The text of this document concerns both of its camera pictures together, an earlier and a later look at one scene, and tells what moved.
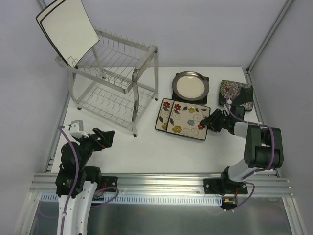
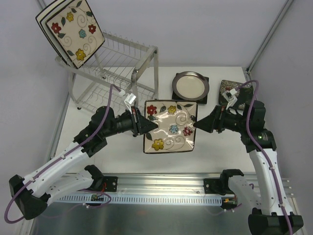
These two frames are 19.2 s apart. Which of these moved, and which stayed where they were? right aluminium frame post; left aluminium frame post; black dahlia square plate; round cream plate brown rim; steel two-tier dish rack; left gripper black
Moved: left gripper black
Stayed: steel two-tier dish rack; round cream plate brown rim; left aluminium frame post; black dahlia square plate; right aluminium frame post
